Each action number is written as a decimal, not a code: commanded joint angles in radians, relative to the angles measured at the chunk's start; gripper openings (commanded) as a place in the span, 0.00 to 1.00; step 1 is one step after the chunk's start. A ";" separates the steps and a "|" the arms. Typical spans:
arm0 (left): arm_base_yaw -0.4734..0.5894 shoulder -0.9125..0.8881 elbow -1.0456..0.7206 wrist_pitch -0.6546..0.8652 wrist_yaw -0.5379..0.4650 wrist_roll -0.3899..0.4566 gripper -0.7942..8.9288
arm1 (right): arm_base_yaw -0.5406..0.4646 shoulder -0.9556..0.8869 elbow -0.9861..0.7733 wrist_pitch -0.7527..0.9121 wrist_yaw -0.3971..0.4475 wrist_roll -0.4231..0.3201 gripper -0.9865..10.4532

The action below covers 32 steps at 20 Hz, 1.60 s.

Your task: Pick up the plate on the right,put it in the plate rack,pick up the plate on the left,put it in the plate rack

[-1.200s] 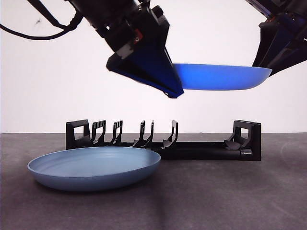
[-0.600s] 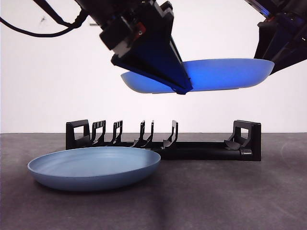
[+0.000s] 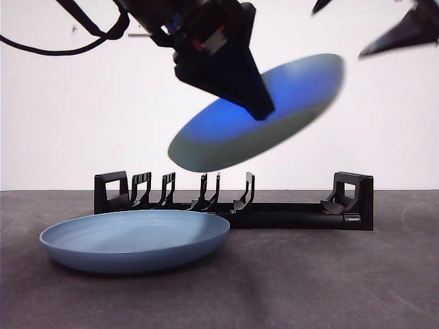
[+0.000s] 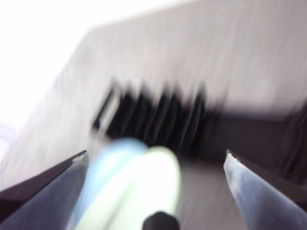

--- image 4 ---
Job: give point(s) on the green round plate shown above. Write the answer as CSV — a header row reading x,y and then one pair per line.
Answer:
x,y
144,182

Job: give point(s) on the black rounded camera housing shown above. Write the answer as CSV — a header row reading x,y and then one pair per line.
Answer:
x,y
160,222

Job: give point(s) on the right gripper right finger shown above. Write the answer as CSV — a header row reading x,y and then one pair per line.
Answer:
x,y
259,196

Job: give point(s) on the black plate rack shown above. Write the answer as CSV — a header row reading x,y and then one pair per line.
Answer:
x,y
156,115

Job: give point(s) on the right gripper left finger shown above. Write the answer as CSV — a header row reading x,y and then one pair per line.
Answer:
x,y
48,198

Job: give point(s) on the blue round plate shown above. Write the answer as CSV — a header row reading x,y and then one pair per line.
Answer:
x,y
96,172

